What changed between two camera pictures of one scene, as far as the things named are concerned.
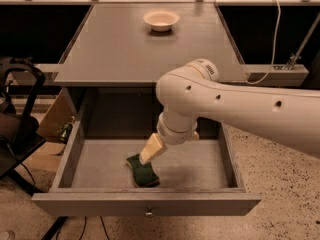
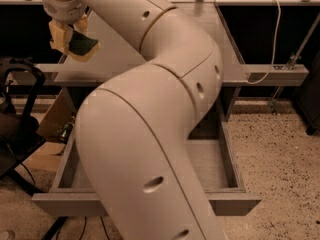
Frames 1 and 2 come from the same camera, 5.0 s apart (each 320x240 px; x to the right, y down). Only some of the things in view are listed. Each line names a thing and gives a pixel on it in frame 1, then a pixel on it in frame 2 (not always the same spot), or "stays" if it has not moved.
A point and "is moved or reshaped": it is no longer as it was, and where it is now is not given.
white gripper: (177, 135) to (64, 12)
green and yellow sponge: (144, 175) is moved or reshaped
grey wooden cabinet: (107, 84) stays
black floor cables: (56, 227) stays
